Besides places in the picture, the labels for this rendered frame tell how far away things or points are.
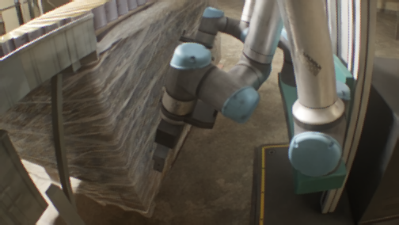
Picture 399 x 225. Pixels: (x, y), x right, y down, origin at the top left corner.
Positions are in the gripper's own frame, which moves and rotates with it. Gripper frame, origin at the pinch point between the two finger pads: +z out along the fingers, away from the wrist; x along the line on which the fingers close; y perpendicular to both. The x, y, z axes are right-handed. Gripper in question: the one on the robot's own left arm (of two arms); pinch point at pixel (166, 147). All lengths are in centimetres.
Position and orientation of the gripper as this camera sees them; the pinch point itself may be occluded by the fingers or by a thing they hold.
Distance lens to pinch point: 79.3
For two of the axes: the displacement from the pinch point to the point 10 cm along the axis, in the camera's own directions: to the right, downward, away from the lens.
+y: -9.4, -3.5, 0.2
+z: -2.4, 6.9, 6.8
